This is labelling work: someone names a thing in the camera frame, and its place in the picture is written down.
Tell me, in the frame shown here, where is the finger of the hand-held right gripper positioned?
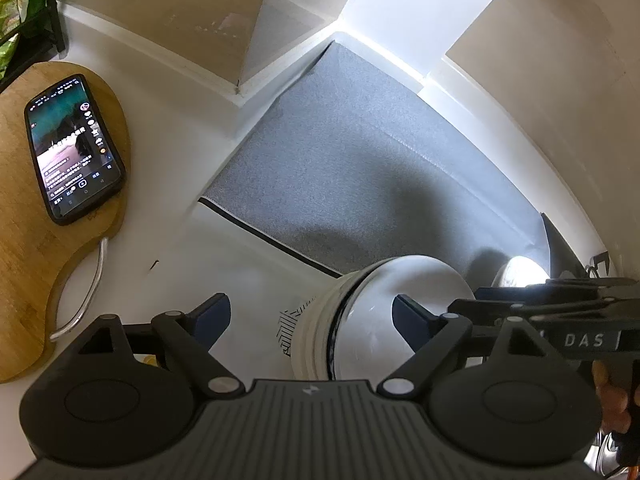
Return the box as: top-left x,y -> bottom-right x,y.
447,279 -> 640,328

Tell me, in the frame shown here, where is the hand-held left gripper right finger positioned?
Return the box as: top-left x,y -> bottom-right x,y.
376,294 -> 576,401

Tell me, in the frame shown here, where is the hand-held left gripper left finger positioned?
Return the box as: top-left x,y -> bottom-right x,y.
77,292 -> 247,399

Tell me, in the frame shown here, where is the white ribbed bowl black rim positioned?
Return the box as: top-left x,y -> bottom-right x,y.
289,255 -> 477,382

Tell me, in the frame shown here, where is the person's right hand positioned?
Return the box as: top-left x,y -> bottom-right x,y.
591,359 -> 632,435

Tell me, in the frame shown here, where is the small white bowl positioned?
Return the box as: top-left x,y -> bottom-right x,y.
492,255 -> 549,289

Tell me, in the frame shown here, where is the stainless steel object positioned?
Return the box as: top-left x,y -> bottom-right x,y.
595,432 -> 632,478

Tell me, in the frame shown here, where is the grey dish mat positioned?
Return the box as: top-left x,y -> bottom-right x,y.
197,40 -> 551,281

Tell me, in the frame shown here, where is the wooden cutting board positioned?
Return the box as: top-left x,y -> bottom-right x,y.
0,61 -> 132,385

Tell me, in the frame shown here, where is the black smartphone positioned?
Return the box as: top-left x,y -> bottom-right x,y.
24,74 -> 126,226

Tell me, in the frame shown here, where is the green snack packet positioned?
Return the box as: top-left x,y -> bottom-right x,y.
0,34 -> 21,73
0,0 -> 31,43

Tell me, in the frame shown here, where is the black metal rack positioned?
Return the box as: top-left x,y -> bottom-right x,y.
0,0 -> 68,92

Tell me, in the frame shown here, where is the black wire hook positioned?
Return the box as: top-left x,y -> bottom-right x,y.
584,251 -> 611,279

